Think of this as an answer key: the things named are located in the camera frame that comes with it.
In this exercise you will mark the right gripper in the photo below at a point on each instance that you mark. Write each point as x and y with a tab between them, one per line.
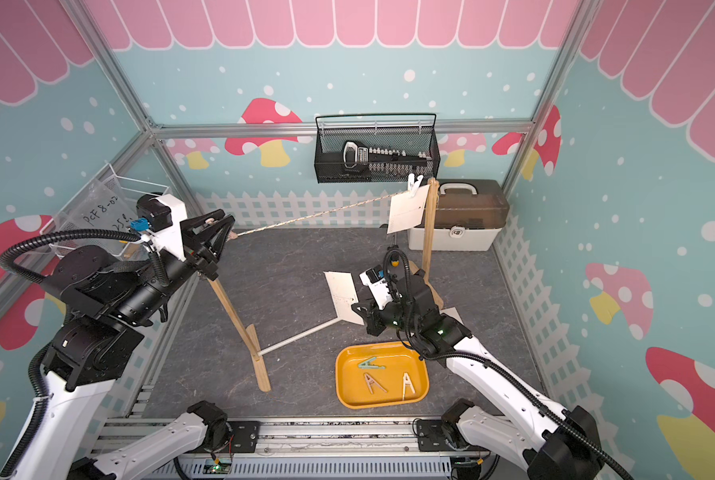
372	315

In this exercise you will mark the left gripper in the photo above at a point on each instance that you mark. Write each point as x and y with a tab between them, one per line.
197	258

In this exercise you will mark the postcard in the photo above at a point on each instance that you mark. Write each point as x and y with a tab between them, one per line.
407	209
452	312
344	296

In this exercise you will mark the green clothespin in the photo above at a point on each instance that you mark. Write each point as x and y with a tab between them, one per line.
369	364

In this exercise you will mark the white clothespin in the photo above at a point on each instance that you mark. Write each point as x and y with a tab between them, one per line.
407	387
414	182

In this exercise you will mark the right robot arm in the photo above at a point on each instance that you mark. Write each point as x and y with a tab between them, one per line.
535	433

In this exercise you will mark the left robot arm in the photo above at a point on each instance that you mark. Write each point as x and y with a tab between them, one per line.
112	283

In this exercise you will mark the yellow plastic tray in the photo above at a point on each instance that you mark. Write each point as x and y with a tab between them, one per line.
396	359

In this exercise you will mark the wooden clothesline rack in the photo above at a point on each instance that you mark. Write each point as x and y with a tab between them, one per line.
248	334

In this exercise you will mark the brown white toolbox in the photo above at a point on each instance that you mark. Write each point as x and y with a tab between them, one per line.
470	214

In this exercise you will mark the black white tool in basket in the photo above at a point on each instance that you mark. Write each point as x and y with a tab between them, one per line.
360	159

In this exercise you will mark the clear wire wall basket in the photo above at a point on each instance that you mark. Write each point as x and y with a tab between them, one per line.
108	202

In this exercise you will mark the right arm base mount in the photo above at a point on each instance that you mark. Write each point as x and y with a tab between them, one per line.
436	435

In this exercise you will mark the black mesh wall basket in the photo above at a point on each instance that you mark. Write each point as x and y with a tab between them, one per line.
412	132

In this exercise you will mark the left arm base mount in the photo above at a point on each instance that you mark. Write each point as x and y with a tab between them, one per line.
232	438

